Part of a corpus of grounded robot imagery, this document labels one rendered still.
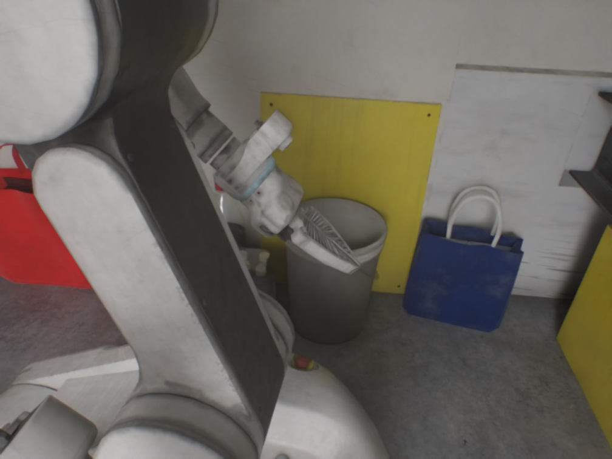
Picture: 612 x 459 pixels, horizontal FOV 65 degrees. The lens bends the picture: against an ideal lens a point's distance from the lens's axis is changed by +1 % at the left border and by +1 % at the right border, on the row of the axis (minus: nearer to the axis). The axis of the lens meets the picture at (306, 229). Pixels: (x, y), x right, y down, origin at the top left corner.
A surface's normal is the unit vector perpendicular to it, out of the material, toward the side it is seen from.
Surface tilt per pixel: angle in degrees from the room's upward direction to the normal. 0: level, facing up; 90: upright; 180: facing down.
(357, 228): 87
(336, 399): 11
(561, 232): 90
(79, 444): 41
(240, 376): 70
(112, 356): 27
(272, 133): 90
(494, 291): 88
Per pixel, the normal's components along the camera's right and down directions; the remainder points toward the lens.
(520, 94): -0.08, 0.53
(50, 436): 0.66, -0.53
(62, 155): -0.29, 0.13
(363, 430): 0.59, -0.74
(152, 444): -0.20, 0.34
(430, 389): 0.04, -0.84
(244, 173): 0.17, 0.16
